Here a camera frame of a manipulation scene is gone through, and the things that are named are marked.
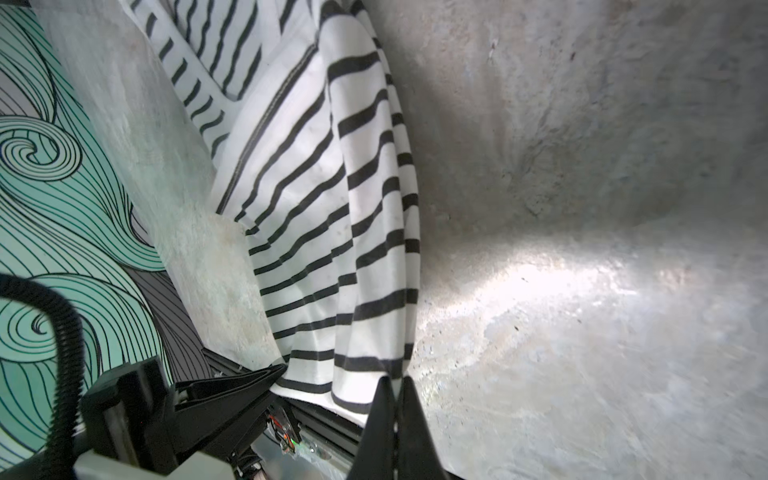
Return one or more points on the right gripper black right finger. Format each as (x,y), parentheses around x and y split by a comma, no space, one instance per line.
(417,458)

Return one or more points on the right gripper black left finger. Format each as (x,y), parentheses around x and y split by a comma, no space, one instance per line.
(375,458)

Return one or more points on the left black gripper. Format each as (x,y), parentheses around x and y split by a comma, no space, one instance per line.
(124,413)

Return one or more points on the black white striped tank top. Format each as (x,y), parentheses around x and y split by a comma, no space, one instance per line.
(296,105)

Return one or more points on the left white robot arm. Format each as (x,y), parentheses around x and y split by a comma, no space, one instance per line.
(59,333)

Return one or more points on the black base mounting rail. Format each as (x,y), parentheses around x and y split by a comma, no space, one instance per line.
(340,435)

